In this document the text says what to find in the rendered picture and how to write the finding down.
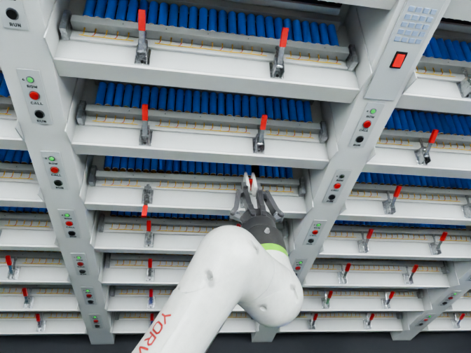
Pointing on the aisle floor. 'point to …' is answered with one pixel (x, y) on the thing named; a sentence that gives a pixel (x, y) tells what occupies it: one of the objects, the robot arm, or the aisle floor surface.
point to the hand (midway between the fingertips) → (249, 183)
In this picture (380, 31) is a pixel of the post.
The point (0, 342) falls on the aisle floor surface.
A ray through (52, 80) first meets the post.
